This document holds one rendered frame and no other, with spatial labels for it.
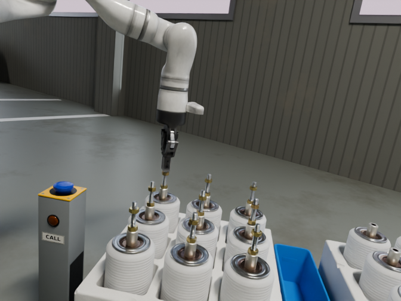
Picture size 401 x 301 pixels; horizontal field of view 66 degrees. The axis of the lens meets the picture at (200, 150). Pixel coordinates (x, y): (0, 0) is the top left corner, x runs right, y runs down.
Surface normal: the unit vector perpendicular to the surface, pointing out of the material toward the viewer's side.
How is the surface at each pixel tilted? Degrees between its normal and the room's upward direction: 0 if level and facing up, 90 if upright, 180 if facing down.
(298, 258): 88
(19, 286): 0
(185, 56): 105
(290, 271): 88
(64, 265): 90
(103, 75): 90
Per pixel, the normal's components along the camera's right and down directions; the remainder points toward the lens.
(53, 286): -0.14, 0.23
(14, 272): 0.13, -0.96
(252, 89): -0.58, 0.13
